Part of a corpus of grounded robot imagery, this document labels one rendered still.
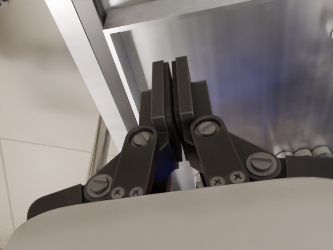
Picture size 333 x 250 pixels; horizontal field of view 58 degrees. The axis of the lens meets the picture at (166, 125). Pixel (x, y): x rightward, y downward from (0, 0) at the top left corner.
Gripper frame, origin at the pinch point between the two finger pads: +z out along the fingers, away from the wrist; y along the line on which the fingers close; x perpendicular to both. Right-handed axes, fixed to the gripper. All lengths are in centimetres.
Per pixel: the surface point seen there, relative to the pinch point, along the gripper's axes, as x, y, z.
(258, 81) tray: -11.4, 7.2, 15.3
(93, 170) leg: -53, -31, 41
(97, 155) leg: -53, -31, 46
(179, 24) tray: -3.6, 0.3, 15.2
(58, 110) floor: -80, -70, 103
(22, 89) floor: -64, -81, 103
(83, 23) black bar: -1.0, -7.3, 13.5
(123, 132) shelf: -16.0, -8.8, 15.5
